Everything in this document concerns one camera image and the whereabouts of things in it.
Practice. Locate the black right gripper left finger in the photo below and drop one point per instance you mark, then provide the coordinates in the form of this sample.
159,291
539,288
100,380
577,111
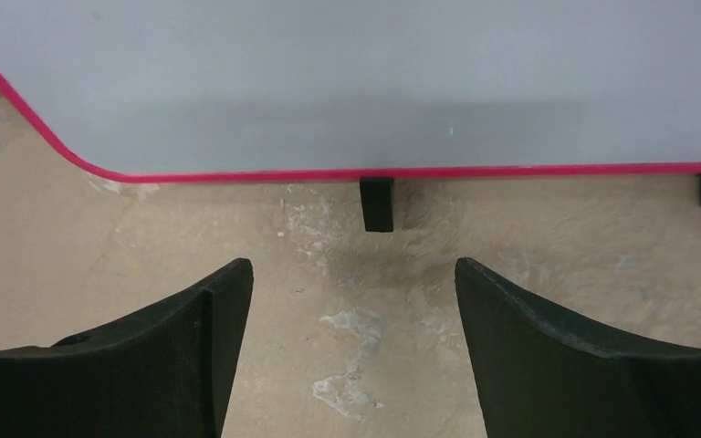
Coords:
166,370

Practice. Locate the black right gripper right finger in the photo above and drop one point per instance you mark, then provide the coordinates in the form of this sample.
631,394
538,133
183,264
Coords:
543,370

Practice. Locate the pink-framed whiteboard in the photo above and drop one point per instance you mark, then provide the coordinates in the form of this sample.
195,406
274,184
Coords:
180,91

